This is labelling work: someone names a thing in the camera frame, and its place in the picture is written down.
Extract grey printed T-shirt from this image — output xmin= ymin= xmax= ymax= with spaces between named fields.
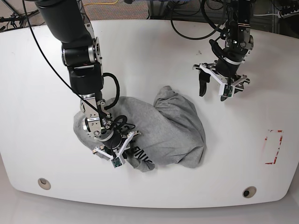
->
xmin=72 ymin=85 xmax=207 ymax=173

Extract white power strip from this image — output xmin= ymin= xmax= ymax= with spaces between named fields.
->
xmin=278 ymin=4 xmax=299 ymax=19

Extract red tape rectangle marking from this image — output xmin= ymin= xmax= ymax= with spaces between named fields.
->
xmin=262 ymin=130 xmax=284 ymax=165

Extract white cable on floor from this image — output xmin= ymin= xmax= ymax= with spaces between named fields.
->
xmin=249 ymin=11 xmax=280 ymax=18

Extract left table cable grommet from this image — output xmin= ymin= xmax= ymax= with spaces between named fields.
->
xmin=38 ymin=178 xmax=51 ymax=190

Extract table cable grommet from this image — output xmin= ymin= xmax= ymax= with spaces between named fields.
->
xmin=38 ymin=178 xmax=51 ymax=190
xmin=242 ymin=186 xmax=257 ymax=198

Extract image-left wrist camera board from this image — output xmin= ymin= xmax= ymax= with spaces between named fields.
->
xmin=111 ymin=155 xmax=125 ymax=168

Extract right table cable grommet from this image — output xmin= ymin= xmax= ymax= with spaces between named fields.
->
xmin=242 ymin=186 xmax=257 ymax=198

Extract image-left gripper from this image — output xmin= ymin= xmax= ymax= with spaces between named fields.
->
xmin=92 ymin=131 xmax=141 ymax=163

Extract yellow cable on floor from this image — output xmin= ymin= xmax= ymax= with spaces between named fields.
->
xmin=83 ymin=0 xmax=119 ymax=7

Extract grey metal frame leg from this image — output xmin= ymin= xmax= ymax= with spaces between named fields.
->
xmin=147 ymin=0 xmax=170 ymax=19

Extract black robot arm image-left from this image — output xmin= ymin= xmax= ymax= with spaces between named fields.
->
xmin=34 ymin=0 xmax=139 ymax=168

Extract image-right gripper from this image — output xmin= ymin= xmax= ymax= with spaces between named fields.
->
xmin=193 ymin=58 xmax=250 ymax=101

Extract black tripod legs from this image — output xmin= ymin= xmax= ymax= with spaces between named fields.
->
xmin=0 ymin=0 xmax=46 ymax=32

